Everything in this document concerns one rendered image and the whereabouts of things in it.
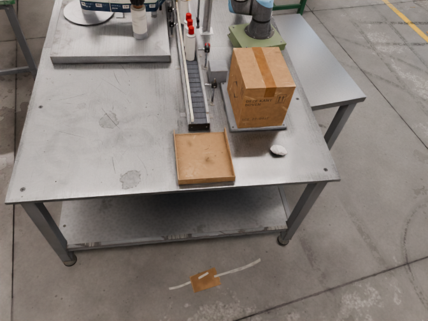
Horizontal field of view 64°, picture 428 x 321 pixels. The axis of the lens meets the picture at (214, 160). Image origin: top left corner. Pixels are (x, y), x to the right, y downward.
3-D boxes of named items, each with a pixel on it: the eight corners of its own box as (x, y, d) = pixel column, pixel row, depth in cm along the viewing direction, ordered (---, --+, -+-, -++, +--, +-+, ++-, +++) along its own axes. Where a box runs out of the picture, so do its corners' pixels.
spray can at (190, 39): (185, 56, 203) (186, 24, 187) (193, 56, 204) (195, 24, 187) (186, 61, 200) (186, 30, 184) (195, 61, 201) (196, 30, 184)
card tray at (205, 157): (173, 134, 173) (173, 128, 170) (224, 132, 177) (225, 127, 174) (178, 185, 155) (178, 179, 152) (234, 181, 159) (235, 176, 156)
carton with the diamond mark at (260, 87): (227, 88, 194) (233, 47, 172) (267, 86, 198) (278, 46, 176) (237, 128, 176) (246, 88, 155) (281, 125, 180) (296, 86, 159)
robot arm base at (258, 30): (245, 25, 224) (246, 10, 216) (267, 23, 226) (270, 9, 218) (250, 38, 215) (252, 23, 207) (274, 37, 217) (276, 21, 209)
